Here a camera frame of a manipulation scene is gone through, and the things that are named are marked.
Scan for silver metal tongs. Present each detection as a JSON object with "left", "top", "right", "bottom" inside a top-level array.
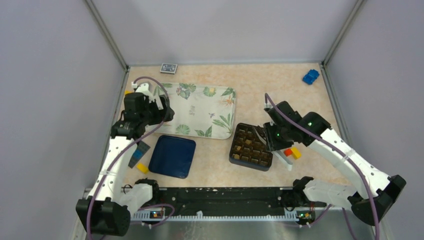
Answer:
[{"left": 253, "top": 125, "right": 294, "bottom": 171}]

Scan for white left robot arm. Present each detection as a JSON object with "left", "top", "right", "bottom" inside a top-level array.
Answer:
[{"left": 75, "top": 86, "right": 175, "bottom": 240}]

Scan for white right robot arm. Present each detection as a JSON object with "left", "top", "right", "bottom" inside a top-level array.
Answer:
[{"left": 263, "top": 101, "right": 407, "bottom": 226}]

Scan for blue chocolate box with insert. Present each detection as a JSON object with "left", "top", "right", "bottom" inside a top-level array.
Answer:
[{"left": 229, "top": 123, "right": 273, "bottom": 172}]

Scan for orange toy brick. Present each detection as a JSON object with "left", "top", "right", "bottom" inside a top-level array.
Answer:
[{"left": 283, "top": 148, "right": 293, "bottom": 157}]

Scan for yellow toy brick right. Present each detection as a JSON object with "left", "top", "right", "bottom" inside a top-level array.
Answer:
[{"left": 290, "top": 147, "right": 302, "bottom": 160}]

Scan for white leaf-print tray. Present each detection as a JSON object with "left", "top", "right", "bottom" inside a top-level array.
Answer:
[{"left": 156, "top": 82, "right": 237, "bottom": 140}]

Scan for dark blue box lid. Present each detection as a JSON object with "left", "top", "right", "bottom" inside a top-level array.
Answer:
[{"left": 148, "top": 135, "right": 197, "bottom": 179}]

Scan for light blue toy brick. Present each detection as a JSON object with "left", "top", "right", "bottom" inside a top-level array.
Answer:
[{"left": 133, "top": 150, "right": 143, "bottom": 160}]

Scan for playing card deck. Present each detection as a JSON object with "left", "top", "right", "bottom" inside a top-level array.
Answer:
[{"left": 159, "top": 63, "right": 178, "bottom": 75}]

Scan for yellow toy brick front-left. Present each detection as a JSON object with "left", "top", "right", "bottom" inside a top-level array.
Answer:
[{"left": 136, "top": 163, "right": 149, "bottom": 174}]

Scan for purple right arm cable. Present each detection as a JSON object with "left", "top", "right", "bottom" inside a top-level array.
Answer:
[{"left": 264, "top": 93, "right": 381, "bottom": 240}]

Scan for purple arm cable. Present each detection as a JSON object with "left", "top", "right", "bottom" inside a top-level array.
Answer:
[
  {"left": 264, "top": 93, "right": 381, "bottom": 240},
  {"left": 85, "top": 76, "right": 176, "bottom": 240}
]

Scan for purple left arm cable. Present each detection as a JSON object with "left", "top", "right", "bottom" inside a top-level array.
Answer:
[{"left": 85, "top": 76, "right": 176, "bottom": 240}]

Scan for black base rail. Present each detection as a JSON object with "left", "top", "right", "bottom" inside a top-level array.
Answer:
[{"left": 149, "top": 187, "right": 326, "bottom": 217}]

